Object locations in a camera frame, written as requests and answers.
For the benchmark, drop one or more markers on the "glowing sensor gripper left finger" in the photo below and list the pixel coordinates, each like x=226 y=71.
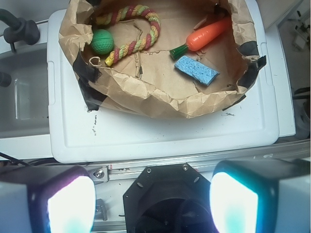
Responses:
x=46 y=199

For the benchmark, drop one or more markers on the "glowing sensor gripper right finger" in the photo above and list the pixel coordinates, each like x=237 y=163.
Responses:
x=261 y=196

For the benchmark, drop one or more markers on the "blue sponge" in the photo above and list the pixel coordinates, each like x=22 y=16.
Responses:
x=200 y=72

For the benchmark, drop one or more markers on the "white plastic bin lid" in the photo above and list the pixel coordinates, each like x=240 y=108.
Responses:
x=79 y=135

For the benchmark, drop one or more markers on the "clear plastic container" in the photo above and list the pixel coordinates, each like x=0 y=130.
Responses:
x=24 y=102

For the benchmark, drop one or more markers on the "crumpled brown paper bag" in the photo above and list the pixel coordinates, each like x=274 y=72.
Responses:
x=138 y=76

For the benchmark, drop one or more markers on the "green rubber ball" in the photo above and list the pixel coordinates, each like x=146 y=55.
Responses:
x=102 y=42

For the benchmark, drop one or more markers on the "black clamp knob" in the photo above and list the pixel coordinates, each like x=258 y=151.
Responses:
x=19 y=29

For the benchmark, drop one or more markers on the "orange plastic toy carrot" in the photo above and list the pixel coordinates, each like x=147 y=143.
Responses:
x=201 y=37

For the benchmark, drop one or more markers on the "black octagonal mount plate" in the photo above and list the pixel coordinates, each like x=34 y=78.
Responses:
x=168 y=199

